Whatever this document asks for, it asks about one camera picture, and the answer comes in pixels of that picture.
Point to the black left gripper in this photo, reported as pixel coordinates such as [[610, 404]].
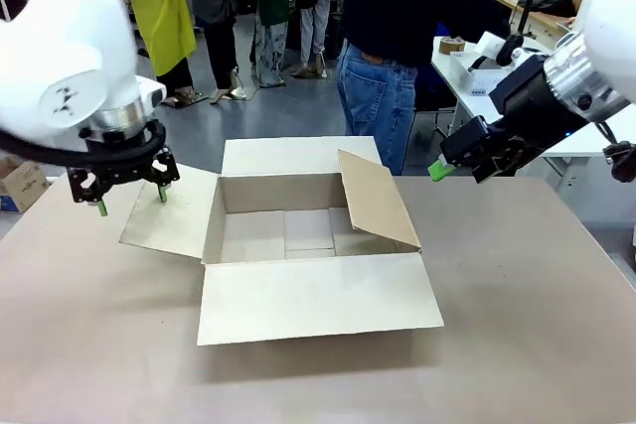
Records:
[[126, 161]]

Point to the white side table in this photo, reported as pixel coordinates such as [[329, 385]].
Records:
[[586, 146]]

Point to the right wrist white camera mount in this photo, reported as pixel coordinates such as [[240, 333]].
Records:
[[491, 44]]

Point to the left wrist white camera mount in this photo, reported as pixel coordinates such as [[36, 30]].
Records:
[[150, 91]]

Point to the person in grey trousers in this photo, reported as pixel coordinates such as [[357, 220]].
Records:
[[313, 17]]

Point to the black bag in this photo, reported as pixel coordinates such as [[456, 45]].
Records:
[[551, 4]]

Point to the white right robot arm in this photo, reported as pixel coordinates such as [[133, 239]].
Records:
[[611, 22]]

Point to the person in green apron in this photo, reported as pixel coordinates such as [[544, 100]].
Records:
[[270, 22]]

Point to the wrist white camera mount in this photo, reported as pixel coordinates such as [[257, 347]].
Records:
[[491, 44], [150, 91]]

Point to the brown cardboard shipping box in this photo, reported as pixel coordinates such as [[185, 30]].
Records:
[[318, 295]]

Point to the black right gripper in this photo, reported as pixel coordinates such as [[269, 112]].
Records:
[[531, 101]]

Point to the person in grey jacket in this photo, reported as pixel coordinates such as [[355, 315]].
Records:
[[216, 22]]

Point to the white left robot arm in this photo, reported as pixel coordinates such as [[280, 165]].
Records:
[[59, 46]]

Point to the wooden top workbench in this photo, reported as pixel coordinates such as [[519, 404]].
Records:
[[546, 19]]

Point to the person in yellow apron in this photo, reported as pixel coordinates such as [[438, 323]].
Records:
[[164, 12]]

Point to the white plastic bin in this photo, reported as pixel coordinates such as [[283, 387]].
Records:
[[472, 79]]

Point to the small cardboard box on floor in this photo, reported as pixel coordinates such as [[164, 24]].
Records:
[[17, 185]]

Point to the brown tape roll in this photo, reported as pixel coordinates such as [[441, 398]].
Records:
[[451, 44]]

